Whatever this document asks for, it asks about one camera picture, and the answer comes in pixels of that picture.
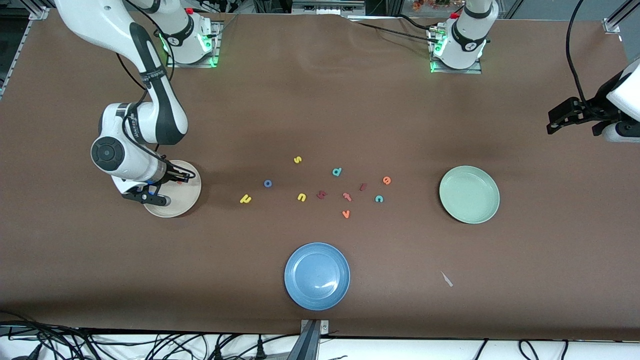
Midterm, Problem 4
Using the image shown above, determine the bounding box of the beige brown plate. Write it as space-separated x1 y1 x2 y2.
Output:
142 160 202 219

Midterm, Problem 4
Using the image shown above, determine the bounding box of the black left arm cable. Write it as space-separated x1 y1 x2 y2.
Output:
565 0 591 110

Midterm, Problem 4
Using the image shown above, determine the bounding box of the green plate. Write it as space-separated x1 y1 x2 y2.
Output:
439 165 501 224

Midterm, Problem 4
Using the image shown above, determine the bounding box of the blue plate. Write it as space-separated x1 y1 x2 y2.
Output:
284 242 351 311

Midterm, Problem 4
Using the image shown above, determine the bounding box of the grey camera mount pole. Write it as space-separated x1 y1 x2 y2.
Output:
286 320 322 360

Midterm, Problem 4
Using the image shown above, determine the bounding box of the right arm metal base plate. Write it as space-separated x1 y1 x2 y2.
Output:
166 20 223 68

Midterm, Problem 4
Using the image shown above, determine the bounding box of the aluminium frame profile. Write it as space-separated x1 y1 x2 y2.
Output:
602 0 632 36
0 6 51 101

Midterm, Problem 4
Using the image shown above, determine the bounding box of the black cable on table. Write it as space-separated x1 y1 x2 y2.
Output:
350 14 441 43

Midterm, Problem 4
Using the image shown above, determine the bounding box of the grey metal device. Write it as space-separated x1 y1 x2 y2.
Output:
292 0 366 16

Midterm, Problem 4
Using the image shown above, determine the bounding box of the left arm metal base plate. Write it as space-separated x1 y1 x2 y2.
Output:
427 25 483 75

